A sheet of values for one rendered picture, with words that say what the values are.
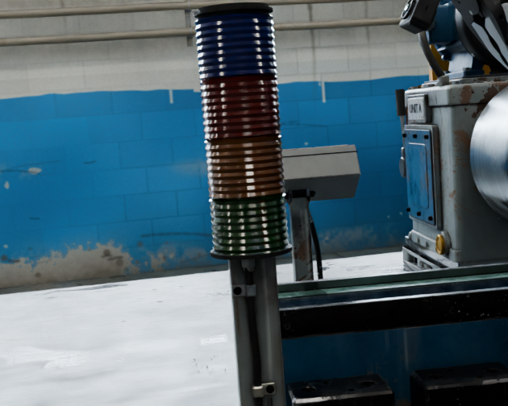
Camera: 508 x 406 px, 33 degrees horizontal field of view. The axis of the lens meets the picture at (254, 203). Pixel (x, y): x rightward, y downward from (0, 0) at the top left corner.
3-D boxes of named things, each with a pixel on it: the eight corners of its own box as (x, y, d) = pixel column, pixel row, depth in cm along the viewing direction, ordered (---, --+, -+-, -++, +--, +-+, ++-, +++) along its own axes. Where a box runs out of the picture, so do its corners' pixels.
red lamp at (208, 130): (276, 133, 69) (272, 76, 68) (286, 134, 63) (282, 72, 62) (202, 138, 68) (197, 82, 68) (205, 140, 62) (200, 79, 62)
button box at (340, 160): (355, 198, 124) (348, 167, 126) (362, 174, 118) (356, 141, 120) (237, 208, 122) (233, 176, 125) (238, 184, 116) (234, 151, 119)
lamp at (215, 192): (281, 188, 69) (276, 133, 69) (290, 195, 63) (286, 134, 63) (206, 194, 69) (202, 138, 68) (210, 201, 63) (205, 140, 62)
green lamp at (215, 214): (284, 243, 70) (281, 188, 69) (294, 254, 64) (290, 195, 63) (211, 250, 69) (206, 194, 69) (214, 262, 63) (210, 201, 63)
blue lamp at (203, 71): (272, 76, 68) (268, 20, 68) (282, 72, 62) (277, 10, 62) (197, 82, 68) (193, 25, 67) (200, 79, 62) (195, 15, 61)
